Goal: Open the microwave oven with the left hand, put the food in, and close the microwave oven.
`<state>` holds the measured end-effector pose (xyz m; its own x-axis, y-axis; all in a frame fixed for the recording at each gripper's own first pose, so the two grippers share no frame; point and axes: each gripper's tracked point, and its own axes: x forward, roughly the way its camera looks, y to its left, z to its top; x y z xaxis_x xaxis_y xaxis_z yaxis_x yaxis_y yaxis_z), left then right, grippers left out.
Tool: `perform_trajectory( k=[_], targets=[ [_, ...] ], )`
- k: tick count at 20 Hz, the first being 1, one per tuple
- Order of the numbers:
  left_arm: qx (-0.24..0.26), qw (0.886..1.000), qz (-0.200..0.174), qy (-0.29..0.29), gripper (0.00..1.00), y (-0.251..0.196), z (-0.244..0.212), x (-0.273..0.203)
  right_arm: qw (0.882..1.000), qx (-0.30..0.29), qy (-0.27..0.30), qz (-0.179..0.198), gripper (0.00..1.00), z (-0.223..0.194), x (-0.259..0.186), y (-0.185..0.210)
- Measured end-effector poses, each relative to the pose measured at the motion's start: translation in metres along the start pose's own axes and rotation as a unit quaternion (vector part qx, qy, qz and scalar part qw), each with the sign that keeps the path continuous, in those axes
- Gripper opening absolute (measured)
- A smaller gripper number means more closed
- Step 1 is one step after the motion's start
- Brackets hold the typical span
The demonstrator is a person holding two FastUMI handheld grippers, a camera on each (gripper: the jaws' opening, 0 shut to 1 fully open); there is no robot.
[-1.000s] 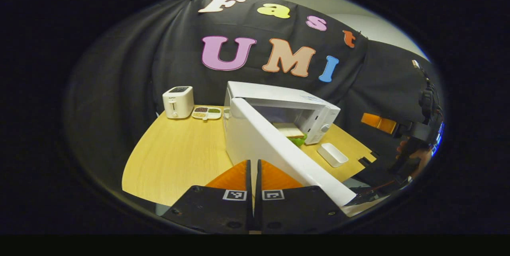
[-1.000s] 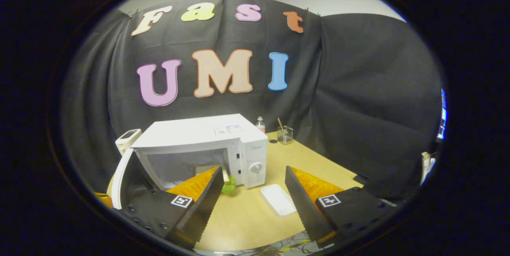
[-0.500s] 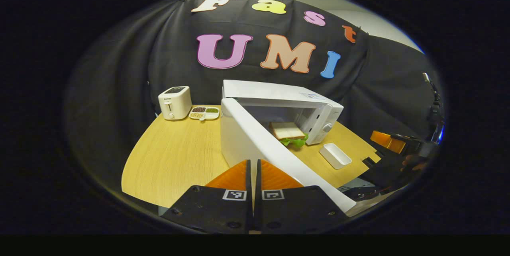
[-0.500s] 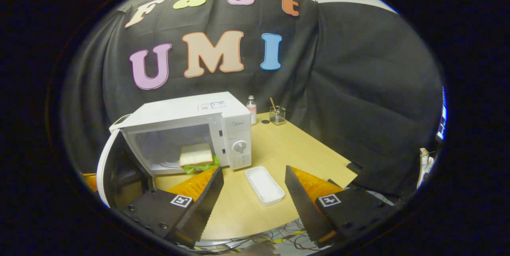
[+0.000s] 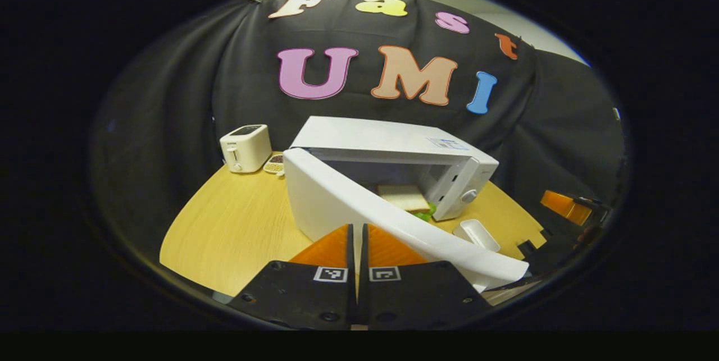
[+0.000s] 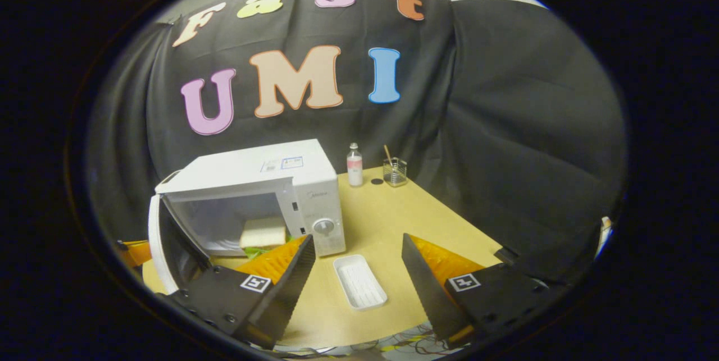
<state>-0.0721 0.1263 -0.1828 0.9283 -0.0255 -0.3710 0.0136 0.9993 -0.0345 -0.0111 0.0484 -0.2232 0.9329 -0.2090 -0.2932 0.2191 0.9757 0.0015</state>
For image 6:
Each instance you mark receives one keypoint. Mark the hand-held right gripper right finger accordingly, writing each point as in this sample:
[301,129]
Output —
[424,282]

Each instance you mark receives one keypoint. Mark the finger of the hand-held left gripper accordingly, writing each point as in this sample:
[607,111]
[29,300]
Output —
[136,253]

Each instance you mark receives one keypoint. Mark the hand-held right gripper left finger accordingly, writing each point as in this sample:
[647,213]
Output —
[295,277]

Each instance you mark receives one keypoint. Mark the sandwich with green lettuce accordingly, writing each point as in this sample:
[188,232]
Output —
[264,232]

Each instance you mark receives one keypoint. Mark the white microwave oven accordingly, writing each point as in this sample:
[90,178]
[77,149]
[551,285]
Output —
[303,170]

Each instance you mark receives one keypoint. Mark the white rectangular tray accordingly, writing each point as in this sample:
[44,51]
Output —
[359,282]

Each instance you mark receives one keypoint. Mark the clear glass cup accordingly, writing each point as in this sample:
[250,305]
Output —
[395,174]

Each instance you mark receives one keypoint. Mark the small clear bottle pink label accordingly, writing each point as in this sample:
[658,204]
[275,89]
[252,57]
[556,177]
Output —
[355,167]

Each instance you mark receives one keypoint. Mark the thin wooden stick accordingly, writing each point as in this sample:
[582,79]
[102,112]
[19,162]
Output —
[387,153]

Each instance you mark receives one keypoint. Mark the white narrow object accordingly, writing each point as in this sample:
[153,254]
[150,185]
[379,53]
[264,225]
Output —
[605,234]

